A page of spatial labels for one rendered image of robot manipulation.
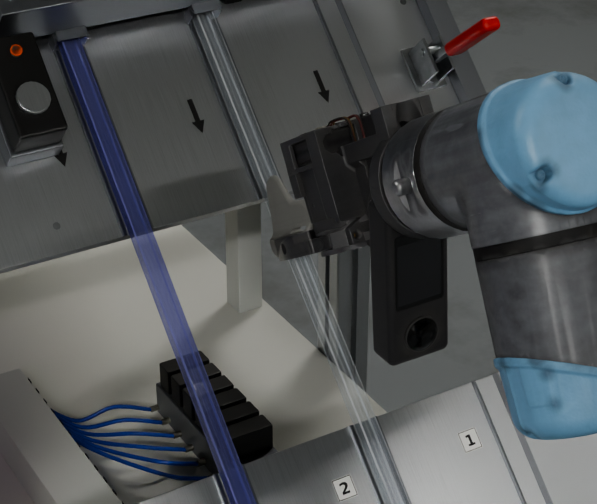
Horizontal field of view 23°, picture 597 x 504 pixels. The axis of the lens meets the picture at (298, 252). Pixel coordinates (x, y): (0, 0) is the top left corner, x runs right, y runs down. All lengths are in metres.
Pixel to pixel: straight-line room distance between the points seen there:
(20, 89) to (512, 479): 0.46
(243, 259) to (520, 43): 2.58
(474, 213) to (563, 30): 3.43
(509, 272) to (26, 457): 0.68
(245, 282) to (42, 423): 0.33
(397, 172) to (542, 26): 3.39
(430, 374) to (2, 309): 1.15
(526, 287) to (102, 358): 0.85
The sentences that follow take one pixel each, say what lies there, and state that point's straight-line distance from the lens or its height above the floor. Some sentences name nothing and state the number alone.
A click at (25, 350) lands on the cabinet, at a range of 1.59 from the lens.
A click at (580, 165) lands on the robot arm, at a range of 0.76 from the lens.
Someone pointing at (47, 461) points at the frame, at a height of 0.67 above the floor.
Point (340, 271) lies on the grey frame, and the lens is 1.48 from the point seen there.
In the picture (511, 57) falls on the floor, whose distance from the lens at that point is 4.00.
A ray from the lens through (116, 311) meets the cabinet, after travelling 1.64.
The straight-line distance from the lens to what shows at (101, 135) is 1.05.
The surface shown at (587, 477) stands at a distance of 1.14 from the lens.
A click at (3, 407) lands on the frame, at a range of 1.42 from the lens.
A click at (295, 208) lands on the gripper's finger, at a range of 1.00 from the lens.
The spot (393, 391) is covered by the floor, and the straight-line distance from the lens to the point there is 2.58.
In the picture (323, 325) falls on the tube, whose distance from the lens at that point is 1.06.
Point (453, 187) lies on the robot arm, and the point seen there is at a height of 1.11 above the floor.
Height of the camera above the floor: 1.48
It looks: 30 degrees down
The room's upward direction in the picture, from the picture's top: straight up
